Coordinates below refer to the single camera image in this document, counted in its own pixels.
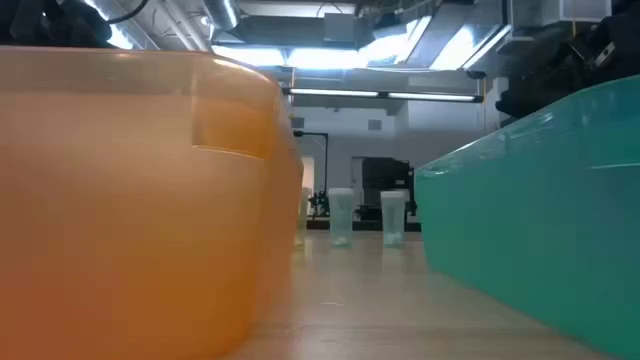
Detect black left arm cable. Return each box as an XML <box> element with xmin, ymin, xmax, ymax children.
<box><xmin>107</xmin><ymin>0</ymin><xmax>151</xmax><ymax>25</ymax></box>

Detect ceiling strip light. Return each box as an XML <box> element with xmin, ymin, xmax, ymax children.
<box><xmin>387</xmin><ymin>91</ymin><xmax>484</xmax><ymax>104</ymax></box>
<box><xmin>288</xmin><ymin>88</ymin><xmax>381</xmax><ymax>99</ymax></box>

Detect silver ventilation duct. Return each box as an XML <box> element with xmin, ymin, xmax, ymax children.
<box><xmin>202</xmin><ymin>0</ymin><xmax>241</xmax><ymax>31</ymax></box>

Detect orange translucent plastic bin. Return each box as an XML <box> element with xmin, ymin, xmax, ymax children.
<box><xmin>0</xmin><ymin>45</ymin><xmax>305</xmax><ymax>360</ymax></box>

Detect black aluminium table frame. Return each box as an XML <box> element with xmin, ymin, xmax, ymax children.
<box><xmin>305</xmin><ymin>219</ymin><xmax>422</xmax><ymax>232</ymax></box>

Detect black background stand frame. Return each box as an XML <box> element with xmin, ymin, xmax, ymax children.
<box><xmin>293</xmin><ymin>130</ymin><xmax>330</xmax><ymax>219</ymax></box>

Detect black background machine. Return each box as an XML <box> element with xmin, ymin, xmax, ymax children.
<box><xmin>359</xmin><ymin>157</ymin><xmax>417</xmax><ymax>221</ymax></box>

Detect green translucent plastic bin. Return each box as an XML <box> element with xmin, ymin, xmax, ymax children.
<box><xmin>414</xmin><ymin>74</ymin><xmax>640</xmax><ymax>360</ymax></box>

